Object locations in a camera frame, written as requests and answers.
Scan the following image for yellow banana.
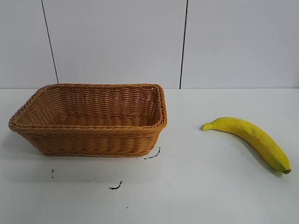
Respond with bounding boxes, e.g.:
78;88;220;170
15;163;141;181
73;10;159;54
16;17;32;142
202;117;292;175

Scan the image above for brown woven wicker basket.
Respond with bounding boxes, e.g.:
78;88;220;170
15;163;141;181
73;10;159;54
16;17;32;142
8;82;169;157

